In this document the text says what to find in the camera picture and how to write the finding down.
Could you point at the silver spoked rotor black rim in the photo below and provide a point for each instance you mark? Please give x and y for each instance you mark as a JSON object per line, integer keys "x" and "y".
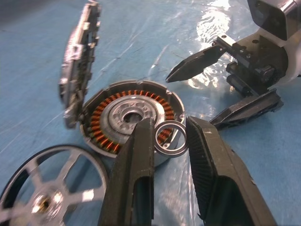
{"x": 44, "y": 202}

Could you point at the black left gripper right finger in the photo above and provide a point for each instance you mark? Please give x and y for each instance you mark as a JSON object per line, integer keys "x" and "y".
{"x": 221, "y": 169}

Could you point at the blue plastic table cover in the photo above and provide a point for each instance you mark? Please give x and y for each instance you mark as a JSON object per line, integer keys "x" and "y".
{"x": 35, "y": 58}

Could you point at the grey hinged motor lid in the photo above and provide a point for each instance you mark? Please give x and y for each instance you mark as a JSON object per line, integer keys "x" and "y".
{"x": 75, "y": 70}

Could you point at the grey motor housing copper windings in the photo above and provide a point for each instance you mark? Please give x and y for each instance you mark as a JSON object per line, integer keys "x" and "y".
{"x": 117, "y": 113}

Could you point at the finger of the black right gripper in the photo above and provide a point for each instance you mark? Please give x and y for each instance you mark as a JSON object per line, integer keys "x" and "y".
{"x": 192, "y": 67}
{"x": 249, "y": 110}

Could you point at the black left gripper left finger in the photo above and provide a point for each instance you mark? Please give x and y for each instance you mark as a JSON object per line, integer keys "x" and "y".
{"x": 131, "y": 169}

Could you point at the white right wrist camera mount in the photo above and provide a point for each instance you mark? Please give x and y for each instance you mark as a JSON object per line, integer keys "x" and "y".
{"x": 289, "y": 56}

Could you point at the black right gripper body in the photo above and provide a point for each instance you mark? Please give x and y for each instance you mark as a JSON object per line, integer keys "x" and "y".
{"x": 249, "y": 63}

